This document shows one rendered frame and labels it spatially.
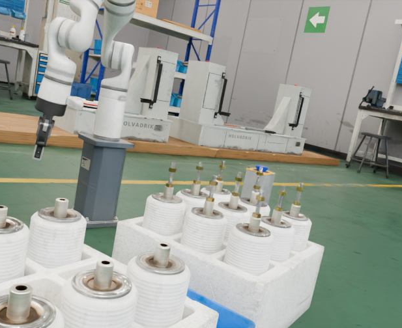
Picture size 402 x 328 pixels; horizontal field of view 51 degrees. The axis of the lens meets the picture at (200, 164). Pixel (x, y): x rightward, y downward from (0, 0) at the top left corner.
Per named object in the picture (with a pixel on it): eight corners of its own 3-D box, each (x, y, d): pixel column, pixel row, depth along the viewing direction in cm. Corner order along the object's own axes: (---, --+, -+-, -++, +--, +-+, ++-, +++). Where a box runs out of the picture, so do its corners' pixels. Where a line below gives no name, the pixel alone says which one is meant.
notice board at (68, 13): (55, 21, 666) (58, -2, 661) (84, 28, 698) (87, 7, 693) (56, 21, 664) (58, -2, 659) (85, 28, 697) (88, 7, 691)
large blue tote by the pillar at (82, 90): (42, 105, 552) (45, 76, 546) (71, 108, 581) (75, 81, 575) (60, 110, 517) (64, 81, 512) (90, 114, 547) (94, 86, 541)
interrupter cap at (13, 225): (-40, 222, 65) (-39, 218, 65) (6, 216, 72) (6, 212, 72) (-13, 239, 61) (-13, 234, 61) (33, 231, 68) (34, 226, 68)
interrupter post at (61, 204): (49, 215, 76) (52, 198, 76) (60, 214, 78) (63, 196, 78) (58, 220, 75) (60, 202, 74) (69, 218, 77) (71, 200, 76)
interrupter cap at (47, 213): (28, 213, 75) (28, 209, 75) (63, 208, 82) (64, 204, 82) (55, 226, 71) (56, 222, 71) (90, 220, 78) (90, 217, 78)
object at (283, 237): (242, 280, 108) (257, 213, 106) (279, 290, 107) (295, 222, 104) (237, 296, 99) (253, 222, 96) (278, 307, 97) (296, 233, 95)
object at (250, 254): (263, 308, 95) (281, 232, 93) (248, 325, 87) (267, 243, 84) (225, 293, 99) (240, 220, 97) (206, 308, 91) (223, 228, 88)
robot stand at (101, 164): (66, 214, 153) (77, 133, 149) (102, 213, 163) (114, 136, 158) (83, 228, 143) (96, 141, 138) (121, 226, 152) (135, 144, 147)
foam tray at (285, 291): (105, 290, 104) (116, 220, 101) (194, 256, 137) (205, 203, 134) (243, 369, 84) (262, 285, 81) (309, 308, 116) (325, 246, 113)
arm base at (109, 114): (88, 135, 148) (95, 86, 146) (111, 136, 154) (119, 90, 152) (100, 140, 142) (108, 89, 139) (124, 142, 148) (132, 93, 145)
